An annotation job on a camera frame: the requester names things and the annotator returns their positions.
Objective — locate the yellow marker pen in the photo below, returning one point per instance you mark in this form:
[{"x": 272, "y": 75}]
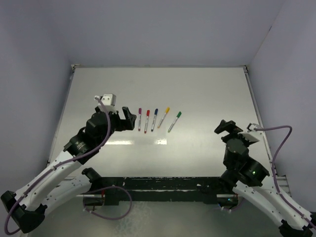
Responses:
[{"x": 161, "y": 120}]

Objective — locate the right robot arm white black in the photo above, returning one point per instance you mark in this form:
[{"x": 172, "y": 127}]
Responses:
[{"x": 248, "y": 178}]

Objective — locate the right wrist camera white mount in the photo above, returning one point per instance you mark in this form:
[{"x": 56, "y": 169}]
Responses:
[{"x": 253, "y": 133}]

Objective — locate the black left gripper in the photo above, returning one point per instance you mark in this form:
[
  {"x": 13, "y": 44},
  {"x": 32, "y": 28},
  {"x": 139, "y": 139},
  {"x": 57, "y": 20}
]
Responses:
[{"x": 129, "y": 117}]

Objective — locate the magenta marker pen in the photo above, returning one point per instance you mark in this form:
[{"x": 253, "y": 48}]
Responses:
[{"x": 139, "y": 122}]

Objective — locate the green marker pen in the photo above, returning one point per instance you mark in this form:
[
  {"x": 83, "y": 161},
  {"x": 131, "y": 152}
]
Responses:
[{"x": 172, "y": 125}]

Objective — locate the blue marker pen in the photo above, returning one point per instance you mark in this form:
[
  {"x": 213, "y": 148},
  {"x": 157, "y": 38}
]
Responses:
[{"x": 154, "y": 122}]

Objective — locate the aluminium rail right table edge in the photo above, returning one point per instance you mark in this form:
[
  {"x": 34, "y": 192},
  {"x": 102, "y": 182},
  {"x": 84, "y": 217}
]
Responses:
[{"x": 245, "y": 69}]

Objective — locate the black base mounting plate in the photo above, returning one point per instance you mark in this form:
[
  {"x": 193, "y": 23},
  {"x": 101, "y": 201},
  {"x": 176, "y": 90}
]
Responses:
[{"x": 207, "y": 190}]

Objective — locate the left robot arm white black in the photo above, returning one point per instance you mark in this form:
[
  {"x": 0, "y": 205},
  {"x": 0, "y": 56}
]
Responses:
[{"x": 28, "y": 206}]

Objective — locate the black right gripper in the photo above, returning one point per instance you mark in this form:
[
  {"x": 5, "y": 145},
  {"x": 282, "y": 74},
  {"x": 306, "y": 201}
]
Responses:
[{"x": 233, "y": 131}]

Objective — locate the red marker pen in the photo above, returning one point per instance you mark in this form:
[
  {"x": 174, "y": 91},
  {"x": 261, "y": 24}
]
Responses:
[{"x": 146, "y": 124}]

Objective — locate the aluminium rail front edge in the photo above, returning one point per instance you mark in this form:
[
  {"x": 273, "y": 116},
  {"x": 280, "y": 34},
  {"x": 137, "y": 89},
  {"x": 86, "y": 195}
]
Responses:
[{"x": 283, "y": 183}]

